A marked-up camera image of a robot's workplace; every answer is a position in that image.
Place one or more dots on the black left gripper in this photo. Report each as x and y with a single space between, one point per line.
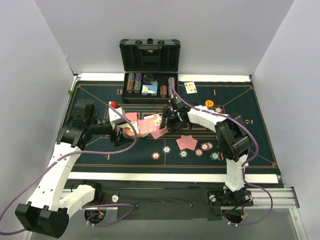
117 136

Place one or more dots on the green red chips in case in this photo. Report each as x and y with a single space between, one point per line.
130 83

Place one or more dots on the green poker chip stack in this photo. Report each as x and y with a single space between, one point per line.
183 154

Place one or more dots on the blue card box in case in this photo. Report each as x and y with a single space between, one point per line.
149 90

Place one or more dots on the purple green chips in case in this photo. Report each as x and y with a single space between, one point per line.
137 83

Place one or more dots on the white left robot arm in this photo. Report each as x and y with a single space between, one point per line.
46 212

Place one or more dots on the red face-down card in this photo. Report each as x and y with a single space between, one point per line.
158 133

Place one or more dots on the lilac chips in case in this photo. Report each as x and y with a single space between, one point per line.
171 86

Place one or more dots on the blue poker chip stack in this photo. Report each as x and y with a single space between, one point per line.
166 149

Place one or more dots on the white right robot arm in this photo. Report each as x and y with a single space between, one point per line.
233 141

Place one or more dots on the black poker chip case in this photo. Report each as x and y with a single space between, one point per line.
158 57

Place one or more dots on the orange chips in case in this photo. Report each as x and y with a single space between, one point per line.
163 91

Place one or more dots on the face-up card seat one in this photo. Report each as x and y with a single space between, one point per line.
190 88

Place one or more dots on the red poker chip stack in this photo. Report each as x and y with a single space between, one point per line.
155 156

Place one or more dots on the black round button in case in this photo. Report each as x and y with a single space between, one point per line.
147 78

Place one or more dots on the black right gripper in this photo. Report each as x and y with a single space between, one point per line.
169 119

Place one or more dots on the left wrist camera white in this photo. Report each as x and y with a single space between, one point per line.
114 118

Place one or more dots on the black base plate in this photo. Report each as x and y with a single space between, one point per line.
171 200

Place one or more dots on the face-up community card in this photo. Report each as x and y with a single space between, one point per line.
157 118

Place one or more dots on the red playing card deck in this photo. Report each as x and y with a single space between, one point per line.
143 127

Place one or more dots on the orange big blind button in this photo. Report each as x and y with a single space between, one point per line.
209 103

